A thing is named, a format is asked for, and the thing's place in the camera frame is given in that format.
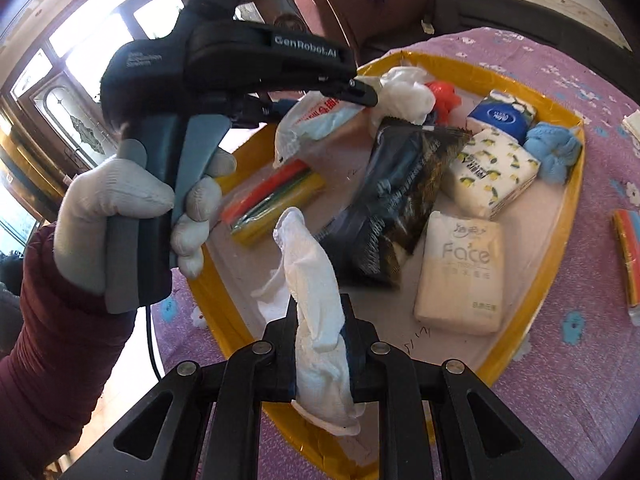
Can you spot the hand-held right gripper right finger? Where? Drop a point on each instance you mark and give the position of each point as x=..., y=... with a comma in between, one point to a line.
x=354, y=355

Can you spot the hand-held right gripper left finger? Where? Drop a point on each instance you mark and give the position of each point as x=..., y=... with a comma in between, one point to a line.
x=285, y=350

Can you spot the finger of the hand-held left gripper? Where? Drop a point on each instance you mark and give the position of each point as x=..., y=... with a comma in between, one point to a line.
x=350, y=87
x=255, y=109

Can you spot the white bag with red print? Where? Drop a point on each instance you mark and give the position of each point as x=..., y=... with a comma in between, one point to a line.
x=315, y=120

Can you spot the yellow-edged cardboard box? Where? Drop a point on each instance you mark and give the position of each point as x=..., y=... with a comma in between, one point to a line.
x=380, y=310

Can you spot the white cotton glove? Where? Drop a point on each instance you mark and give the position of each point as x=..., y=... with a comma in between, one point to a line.
x=315, y=280

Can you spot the pack of coloured bag rolls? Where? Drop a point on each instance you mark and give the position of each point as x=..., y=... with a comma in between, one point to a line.
x=629, y=260
x=275, y=195

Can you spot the red-orange plastic bag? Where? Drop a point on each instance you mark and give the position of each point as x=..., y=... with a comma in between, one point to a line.
x=445, y=95

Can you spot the black foil package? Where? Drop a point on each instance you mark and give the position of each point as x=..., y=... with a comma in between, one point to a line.
x=400, y=195

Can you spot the white facial tissue pack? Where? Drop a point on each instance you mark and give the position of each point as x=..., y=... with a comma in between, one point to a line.
x=460, y=275

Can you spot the blue knitted sock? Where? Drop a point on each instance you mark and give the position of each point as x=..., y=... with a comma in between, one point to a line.
x=552, y=152

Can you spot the person's left forearm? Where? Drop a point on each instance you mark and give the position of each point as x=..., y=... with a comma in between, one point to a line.
x=50, y=360

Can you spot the person's left hand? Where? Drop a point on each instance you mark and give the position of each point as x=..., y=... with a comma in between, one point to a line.
x=100, y=195

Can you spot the maroon armchair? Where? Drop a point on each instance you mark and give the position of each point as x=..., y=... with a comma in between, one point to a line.
x=350, y=5

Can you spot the blue tissue pack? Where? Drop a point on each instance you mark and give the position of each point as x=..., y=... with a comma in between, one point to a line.
x=500, y=116

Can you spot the wooden glazed door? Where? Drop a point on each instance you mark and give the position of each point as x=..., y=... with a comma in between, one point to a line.
x=65, y=85

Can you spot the lemon print tissue pack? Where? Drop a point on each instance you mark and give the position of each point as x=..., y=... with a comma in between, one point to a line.
x=492, y=175

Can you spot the black sofa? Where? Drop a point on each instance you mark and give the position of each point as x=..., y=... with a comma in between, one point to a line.
x=500, y=10

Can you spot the purple floral bedspread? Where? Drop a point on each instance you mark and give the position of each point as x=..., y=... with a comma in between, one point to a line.
x=575, y=360

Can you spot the white towel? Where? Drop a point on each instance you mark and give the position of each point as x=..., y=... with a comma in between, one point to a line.
x=634, y=125

